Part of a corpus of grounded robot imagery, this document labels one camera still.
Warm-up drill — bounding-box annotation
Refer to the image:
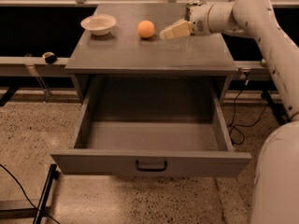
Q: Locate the metal bracket on rail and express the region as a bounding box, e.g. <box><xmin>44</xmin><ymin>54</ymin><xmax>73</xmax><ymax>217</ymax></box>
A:
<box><xmin>239</xmin><ymin>68</ymin><xmax>250</xmax><ymax>80</ymax></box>

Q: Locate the black floor cable right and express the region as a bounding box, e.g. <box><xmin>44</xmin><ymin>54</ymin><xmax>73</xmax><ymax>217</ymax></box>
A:
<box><xmin>226</xmin><ymin>80</ymin><xmax>269</xmax><ymax>146</ymax></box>

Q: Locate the black drawer handle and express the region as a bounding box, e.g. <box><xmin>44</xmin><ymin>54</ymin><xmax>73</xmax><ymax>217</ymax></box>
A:
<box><xmin>135</xmin><ymin>161</ymin><xmax>168</xmax><ymax>173</ymax></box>

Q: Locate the grey side rail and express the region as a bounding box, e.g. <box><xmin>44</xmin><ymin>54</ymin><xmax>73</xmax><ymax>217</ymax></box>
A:
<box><xmin>233</xmin><ymin>61</ymin><xmax>272</xmax><ymax>81</ymax></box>
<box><xmin>0</xmin><ymin>57</ymin><xmax>68</xmax><ymax>77</ymax></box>

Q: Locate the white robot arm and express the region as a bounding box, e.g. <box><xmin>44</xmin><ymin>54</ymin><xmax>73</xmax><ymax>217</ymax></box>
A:
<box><xmin>160</xmin><ymin>0</ymin><xmax>299</xmax><ymax>224</ymax></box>

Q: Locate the black floor cable left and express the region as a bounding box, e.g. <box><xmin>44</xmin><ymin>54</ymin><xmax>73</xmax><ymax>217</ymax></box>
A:
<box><xmin>0</xmin><ymin>163</ymin><xmax>60</xmax><ymax>224</ymax></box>

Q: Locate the black floor cable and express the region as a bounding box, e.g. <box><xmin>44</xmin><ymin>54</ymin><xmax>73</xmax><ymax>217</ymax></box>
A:
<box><xmin>226</xmin><ymin>80</ymin><xmax>269</xmax><ymax>146</ymax></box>
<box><xmin>0</xmin><ymin>163</ymin><xmax>60</xmax><ymax>224</ymax></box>

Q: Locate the grey side rail left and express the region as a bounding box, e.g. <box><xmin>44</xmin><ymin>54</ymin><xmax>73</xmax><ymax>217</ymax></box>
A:
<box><xmin>0</xmin><ymin>57</ymin><xmax>68</xmax><ymax>77</ymax></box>

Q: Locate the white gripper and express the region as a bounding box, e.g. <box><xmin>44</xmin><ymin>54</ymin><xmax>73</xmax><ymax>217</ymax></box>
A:
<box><xmin>159</xmin><ymin>4</ymin><xmax>212</xmax><ymax>39</ymax></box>

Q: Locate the grey side rail right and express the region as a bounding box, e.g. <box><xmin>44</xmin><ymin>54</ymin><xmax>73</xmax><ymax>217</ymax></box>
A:
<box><xmin>233</xmin><ymin>61</ymin><xmax>272</xmax><ymax>81</ymax></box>

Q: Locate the grey open top drawer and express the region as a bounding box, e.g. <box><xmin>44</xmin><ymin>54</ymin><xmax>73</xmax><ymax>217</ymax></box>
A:
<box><xmin>50</xmin><ymin>75</ymin><xmax>252</xmax><ymax>178</ymax></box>

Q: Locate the green soda can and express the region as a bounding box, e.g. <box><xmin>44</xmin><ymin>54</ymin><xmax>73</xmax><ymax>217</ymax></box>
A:
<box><xmin>185</xmin><ymin>3</ymin><xmax>200</xmax><ymax>21</ymax></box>

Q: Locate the grey cabinet desk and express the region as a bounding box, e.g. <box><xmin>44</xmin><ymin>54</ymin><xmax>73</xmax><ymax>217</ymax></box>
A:
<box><xmin>65</xmin><ymin>3</ymin><xmax>237</xmax><ymax>110</ymax></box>

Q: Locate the orange fruit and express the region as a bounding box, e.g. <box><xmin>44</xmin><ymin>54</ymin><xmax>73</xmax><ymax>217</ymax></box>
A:
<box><xmin>137</xmin><ymin>21</ymin><xmax>155</xmax><ymax>38</ymax></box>

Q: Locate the black metal floor stand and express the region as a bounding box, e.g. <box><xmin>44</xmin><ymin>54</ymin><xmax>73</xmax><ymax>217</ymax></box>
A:
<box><xmin>0</xmin><ymin>164</ymin><xmax>60</xmax><ymax>224</ymax></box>

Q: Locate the small black yellow device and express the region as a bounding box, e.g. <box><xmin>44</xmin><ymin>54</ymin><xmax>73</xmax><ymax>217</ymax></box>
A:
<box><xmin>42</xmin><ymin>52</ymin><xmax>57</xmax><ymax>64</ymax></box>

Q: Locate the white bowl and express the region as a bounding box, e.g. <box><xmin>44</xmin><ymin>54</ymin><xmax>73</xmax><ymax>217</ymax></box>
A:
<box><xmin>80</xmin><ymin>14</ymin><xmax>117</xmax><ymax>35</ymax></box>

